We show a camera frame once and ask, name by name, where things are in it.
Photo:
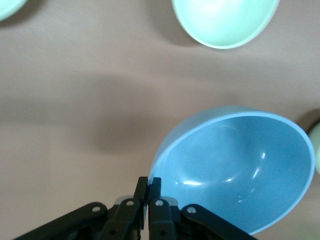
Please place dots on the blue bowl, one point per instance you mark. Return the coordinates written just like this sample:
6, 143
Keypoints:
237, 162

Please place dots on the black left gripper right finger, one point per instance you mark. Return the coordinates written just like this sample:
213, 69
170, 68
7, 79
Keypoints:
162, 220

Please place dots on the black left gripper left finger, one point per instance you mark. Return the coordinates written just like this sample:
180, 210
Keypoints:
122, 217

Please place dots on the pale green bowl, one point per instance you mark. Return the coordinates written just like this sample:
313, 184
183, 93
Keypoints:
225, 22
317, 150

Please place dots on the pale green plate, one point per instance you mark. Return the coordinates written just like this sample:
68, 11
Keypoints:
10, 7

